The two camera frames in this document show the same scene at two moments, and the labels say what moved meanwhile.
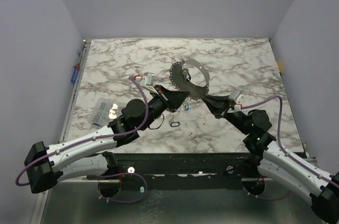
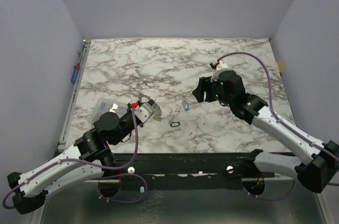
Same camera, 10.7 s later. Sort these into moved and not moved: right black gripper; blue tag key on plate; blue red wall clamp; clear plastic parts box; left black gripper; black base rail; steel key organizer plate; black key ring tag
Moved: left black gripper; steel key organizer plate; right black gripper
Not moved: blue tag key on plate; black key ring tag; clear plastic parts box; black base rail; blue red wall clamp
